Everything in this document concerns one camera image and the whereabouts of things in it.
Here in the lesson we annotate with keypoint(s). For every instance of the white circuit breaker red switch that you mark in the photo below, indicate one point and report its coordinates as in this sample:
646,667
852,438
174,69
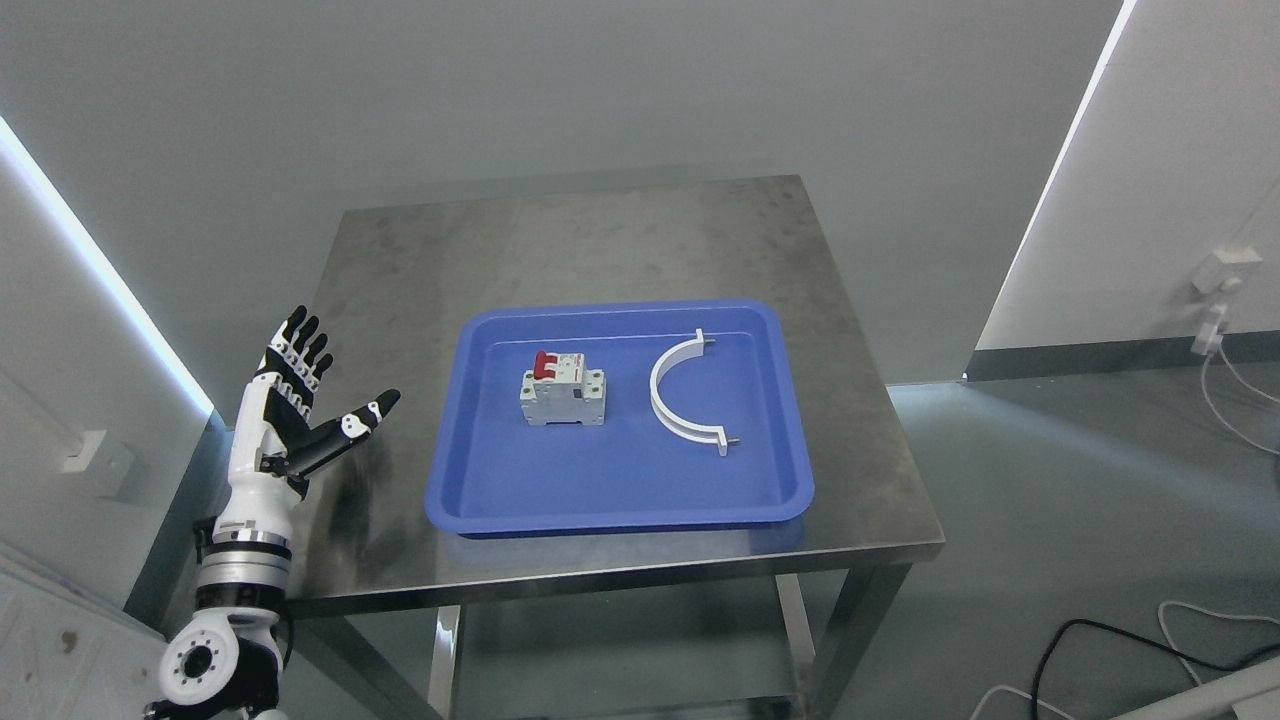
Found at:
559,389

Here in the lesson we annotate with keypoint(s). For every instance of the white wall power adapter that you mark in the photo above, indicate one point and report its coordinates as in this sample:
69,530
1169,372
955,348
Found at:
1221,276

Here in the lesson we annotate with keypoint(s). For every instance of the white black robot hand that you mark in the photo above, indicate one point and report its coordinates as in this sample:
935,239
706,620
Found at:
276,448

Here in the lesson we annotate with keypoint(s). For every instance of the white curved pipe clamp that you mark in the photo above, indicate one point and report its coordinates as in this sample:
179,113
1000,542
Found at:
690,394

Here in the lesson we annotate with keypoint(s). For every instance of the stainless steel table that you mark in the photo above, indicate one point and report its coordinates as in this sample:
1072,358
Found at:
380,595

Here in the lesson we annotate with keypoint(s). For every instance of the blue plastic tray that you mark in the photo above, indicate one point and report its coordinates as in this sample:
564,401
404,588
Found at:
495,475

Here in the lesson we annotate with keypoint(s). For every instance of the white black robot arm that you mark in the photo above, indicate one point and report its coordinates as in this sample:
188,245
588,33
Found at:
226,658

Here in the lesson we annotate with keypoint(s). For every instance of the white metal stand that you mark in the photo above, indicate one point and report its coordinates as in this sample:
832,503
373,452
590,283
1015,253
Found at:
1250,693

